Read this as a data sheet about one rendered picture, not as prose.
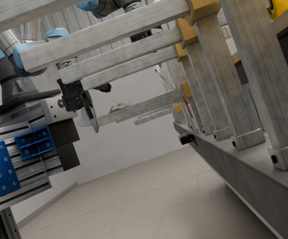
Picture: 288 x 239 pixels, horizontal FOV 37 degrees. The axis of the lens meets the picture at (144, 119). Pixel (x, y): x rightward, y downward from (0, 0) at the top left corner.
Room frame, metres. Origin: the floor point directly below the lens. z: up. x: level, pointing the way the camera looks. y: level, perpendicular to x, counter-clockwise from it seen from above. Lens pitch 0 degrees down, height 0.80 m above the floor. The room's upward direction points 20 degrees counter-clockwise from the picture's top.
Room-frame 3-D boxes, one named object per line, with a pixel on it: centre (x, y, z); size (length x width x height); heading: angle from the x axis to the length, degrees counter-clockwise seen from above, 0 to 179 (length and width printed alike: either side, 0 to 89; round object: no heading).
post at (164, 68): (2.70, -0.23, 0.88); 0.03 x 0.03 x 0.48; 88
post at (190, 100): (1.45, -0.18, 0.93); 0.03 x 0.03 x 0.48; 88
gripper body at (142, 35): (1.62, -0.10, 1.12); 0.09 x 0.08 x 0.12; 83
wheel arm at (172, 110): (2.66, -0.15, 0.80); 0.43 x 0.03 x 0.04; 88
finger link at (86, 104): (1.40, 0.16, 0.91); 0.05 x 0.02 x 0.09; 178
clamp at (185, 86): (1.43, -0.18, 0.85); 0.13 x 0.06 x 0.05; 178
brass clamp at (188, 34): (0.93, -0.16, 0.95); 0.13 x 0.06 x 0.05; 178
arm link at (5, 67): (1.72, 0.43, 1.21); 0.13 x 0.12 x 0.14; 157
